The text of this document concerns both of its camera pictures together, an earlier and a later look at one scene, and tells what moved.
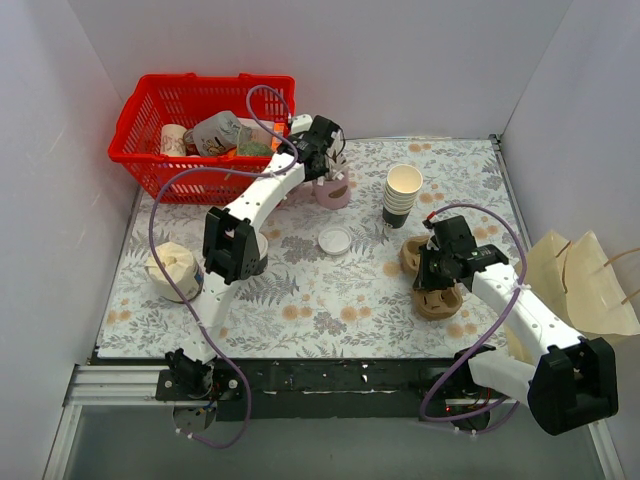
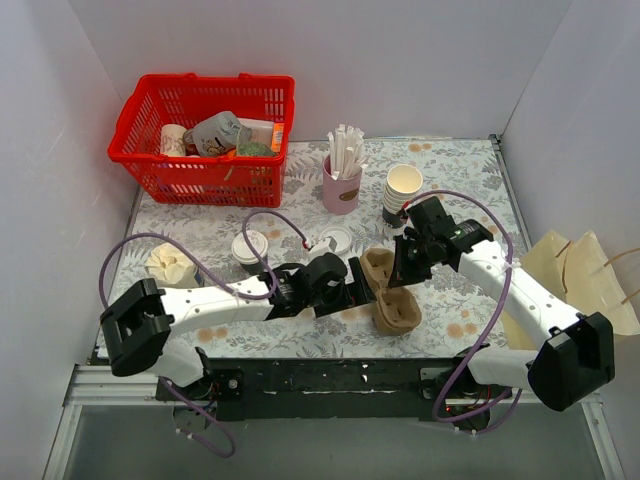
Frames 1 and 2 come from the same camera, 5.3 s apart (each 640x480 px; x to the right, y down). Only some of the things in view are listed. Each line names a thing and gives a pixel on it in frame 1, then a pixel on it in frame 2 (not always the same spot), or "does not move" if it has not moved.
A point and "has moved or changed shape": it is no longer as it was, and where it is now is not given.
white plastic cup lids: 334,240 does not move
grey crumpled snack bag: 220,134 does not move
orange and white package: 261,135 does not move
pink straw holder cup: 332,194 has moved or changed shape
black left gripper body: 326,167 to 358,279
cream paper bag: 578,280 does not move
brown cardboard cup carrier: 436,303 to 397,310
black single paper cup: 261,266 does not move
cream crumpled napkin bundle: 183,266 does not move
